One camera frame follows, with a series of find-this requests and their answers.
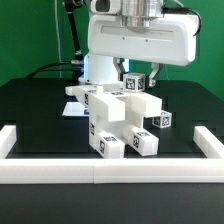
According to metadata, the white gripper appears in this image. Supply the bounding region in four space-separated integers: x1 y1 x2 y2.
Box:
88 14 198 88

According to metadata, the white tagged cube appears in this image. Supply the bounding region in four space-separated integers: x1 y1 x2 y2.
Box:
123 73 145 92

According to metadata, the white chair backrest part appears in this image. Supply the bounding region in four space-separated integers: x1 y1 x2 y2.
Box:
65 85 162 122

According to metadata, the white chair seat part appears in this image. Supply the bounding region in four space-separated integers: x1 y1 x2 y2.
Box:
89 112 144 149

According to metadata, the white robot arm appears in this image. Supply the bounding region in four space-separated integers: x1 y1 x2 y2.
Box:
83 0 202 86

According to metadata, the white sheet with tags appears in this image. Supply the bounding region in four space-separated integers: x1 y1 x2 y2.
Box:
62 102 89 117

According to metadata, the white U-shaped border fence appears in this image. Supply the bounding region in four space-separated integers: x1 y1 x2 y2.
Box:
0 125 224 184

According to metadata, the black cable on stand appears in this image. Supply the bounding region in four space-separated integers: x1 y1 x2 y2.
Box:
25 0 88 80

